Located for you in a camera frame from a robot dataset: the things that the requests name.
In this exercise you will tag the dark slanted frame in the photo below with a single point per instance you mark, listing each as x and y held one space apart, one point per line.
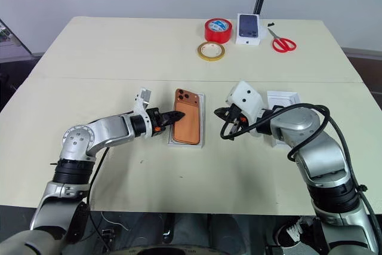
15 43

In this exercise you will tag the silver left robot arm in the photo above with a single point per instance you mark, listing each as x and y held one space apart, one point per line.
110 129

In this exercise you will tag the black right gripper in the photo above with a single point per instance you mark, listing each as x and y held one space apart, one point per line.
237 117

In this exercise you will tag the orange smartphone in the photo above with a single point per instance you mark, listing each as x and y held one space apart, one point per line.
186 117

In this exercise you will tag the white phone box lid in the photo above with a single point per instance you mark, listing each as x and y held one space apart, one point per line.
283 98

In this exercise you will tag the white phone box base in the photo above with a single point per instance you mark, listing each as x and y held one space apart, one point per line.
203 117

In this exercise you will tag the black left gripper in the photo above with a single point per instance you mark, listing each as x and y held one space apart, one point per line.
155 120

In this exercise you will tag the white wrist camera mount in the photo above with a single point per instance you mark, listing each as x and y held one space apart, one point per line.
246 99
145 95

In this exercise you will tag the red tape roll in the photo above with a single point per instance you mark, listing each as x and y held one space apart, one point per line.
218 35

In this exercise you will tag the black and white shoe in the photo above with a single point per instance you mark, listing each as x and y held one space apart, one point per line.
294 231

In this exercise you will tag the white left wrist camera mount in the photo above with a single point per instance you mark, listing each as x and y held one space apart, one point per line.
145 95

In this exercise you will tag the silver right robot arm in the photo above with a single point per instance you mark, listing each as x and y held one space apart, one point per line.
298 123

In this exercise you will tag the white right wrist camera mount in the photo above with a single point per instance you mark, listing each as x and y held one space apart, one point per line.
246 99

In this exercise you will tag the yellow tape roll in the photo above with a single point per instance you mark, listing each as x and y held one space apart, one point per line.
200 53

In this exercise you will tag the phone box with purple print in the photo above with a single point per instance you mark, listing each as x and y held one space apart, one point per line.
247 26

